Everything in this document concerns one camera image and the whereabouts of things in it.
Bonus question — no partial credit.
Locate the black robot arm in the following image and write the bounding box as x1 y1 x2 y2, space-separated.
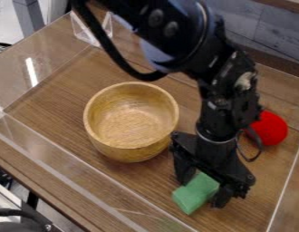
72 0 263 208

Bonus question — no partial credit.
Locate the red plush strawberry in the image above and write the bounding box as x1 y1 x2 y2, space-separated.
246 111 288 146

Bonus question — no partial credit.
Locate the clear acrylic tray enclosure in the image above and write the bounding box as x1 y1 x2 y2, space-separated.
0 5 299 232

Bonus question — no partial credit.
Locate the green rectangular block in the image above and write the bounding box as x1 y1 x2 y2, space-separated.
172 172 219 215

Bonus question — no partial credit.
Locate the brown wooden bowl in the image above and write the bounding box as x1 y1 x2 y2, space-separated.
84 82 179 163

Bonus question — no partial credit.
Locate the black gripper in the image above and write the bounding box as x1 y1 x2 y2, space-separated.
171 131 256 208

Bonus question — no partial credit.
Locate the clear acrylic corner bracket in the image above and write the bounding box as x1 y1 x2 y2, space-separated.
71 12 113 48

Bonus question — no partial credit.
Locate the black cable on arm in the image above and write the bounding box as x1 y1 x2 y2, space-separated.
235 128 266 163

